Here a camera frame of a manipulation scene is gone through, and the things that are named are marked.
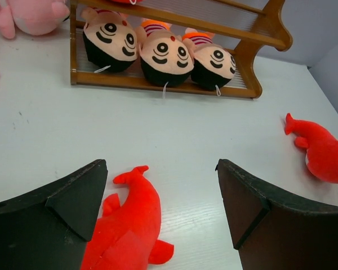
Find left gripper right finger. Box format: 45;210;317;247
216;159;338;269

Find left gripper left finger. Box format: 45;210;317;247
0;159;108;269

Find red fish plush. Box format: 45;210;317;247
81;165;175;269
284;113;338;184
112;0;143;5

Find doll plush orange cap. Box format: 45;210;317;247
81;7;138;73

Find brown wooden three-tier shelf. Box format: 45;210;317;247
70;0;292;98

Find pink striped plush upper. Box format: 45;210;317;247
0;0;70;39

